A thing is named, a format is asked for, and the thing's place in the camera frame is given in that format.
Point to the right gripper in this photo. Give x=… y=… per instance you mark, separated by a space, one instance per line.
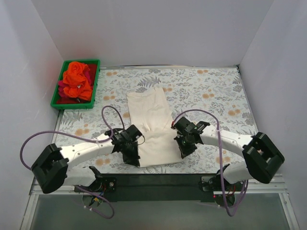
x=185 y=145

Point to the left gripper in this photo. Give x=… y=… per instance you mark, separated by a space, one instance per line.
x=130 y=150

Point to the cream t shirt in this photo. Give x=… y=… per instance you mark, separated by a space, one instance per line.
x=150 y=113

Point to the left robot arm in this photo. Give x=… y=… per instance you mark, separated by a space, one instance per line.
x=56 y=166

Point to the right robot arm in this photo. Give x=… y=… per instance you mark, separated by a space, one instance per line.
x=262 y=159

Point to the floral table mat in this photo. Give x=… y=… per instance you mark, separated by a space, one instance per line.
x=215 y=96

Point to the green plastic bin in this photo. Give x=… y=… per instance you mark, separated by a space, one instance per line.
x=76 y=85

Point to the orange t shirt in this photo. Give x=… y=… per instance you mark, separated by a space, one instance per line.
x=76 y=81

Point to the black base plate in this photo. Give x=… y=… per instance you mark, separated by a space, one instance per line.
x=157 y=187

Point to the aluminium frame rail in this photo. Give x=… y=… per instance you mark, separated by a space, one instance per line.
x=158 y=202

